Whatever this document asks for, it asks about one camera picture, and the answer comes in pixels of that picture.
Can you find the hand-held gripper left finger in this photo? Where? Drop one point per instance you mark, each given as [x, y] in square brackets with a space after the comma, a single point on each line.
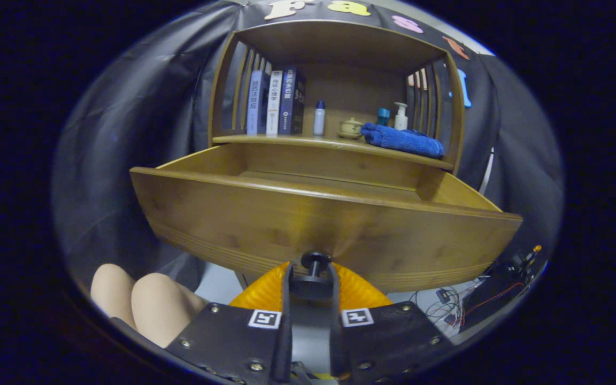
[233, 342]

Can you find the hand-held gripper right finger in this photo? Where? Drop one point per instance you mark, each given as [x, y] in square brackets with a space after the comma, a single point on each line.
[388, 342]

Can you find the wooden drawer with black knob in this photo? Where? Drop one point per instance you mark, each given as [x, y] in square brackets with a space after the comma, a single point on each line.
[286, 219]

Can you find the wooden countertop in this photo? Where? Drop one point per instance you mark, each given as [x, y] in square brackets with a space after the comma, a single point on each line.
[308, 140]

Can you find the wooden cabinet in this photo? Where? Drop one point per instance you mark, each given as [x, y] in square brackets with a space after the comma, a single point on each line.
[351, 91]

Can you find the folded blue towel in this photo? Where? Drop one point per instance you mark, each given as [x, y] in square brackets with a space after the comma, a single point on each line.
[404, 140]

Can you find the beige lidded teacup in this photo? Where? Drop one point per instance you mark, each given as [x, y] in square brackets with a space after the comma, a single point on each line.
[350, 129]

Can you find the white pump bottle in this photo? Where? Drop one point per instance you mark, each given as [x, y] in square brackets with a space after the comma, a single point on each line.
[401, 120]

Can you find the teal bottle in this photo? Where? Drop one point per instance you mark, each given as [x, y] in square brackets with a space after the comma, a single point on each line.
[383, 116]

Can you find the white bottle with blue cap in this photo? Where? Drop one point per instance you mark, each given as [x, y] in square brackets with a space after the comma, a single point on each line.
[319, 120]

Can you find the light blue book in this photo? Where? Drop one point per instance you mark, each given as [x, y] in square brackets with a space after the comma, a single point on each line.
[254, 104]

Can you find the white book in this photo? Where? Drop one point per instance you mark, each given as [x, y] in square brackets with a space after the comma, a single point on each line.
[274, 104]

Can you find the dark blue book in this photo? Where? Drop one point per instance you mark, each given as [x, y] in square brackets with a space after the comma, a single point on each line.
[289, 101]

